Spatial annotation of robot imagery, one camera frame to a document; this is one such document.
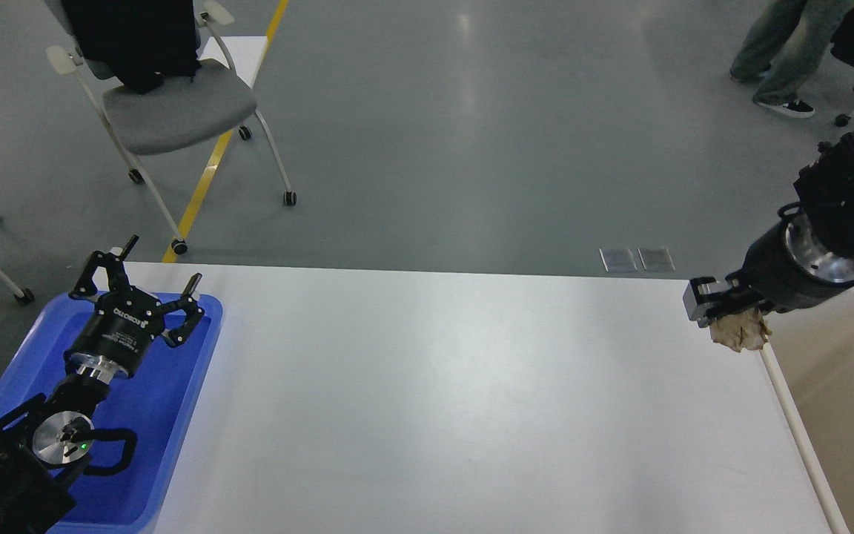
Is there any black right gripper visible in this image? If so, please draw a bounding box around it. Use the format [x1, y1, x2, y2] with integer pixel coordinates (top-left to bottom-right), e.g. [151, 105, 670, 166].
[682, 219, 854, 329]

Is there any right metal floor plate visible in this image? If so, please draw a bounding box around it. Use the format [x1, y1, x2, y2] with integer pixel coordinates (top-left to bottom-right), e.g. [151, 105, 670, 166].
[637, 247, 677, 271]

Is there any left metal floor plate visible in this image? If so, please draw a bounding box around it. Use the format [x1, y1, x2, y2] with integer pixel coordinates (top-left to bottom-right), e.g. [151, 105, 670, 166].
[599, 248, 638, 273]

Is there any white board on floor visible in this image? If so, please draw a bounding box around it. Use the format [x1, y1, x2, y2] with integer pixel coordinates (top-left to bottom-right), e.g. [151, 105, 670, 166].
[200, 35, 270, 88]

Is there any person in grey trousers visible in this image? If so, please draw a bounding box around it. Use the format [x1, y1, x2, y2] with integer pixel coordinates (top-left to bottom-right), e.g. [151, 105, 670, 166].
[729, 1, 854, 119]

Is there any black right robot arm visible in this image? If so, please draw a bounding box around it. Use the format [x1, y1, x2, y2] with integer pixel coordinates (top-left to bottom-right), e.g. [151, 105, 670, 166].
[683, 131, 854, 328]

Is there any black jacket on chair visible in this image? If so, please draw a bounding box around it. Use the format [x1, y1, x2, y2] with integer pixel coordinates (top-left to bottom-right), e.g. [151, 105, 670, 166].
[60, 1, 201, 94]

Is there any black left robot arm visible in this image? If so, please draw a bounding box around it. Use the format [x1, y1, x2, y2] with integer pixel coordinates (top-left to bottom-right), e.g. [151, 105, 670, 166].
[0, 236, 205, 533]

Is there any metal floor plate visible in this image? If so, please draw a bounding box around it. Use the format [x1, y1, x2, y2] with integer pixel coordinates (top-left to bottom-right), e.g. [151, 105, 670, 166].
[599, 248, 638, 273]
[637, 247, 677, 271]

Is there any brown paper ball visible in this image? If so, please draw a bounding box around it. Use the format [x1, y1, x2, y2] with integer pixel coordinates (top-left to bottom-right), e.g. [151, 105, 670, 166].
[708, 309, 772, 354]

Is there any blue plastic tray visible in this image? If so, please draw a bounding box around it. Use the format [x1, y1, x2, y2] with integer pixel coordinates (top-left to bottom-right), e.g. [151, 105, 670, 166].
[0, 294, 223, 533]

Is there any beige plastic bin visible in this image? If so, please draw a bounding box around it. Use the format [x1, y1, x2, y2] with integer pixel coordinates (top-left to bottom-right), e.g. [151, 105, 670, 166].
[767, 289, 854, 533]

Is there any grey office chair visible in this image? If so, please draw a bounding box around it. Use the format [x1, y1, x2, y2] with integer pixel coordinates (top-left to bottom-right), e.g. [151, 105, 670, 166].
[45, 1, 297, 256]

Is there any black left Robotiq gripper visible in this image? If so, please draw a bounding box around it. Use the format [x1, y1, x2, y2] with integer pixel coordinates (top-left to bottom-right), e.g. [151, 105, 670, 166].
[64, 235, 207, 380]

